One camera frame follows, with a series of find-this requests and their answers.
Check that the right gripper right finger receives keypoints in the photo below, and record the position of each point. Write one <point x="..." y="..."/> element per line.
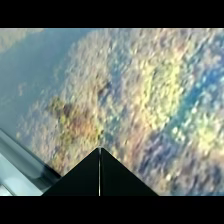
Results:
<point x="120" y="181"/>

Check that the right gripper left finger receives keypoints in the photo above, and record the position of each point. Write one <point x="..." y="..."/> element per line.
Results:
<point x="81" y="181"/>

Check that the silver frame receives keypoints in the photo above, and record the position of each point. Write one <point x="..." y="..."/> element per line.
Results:
<point x="13" y="181"/>

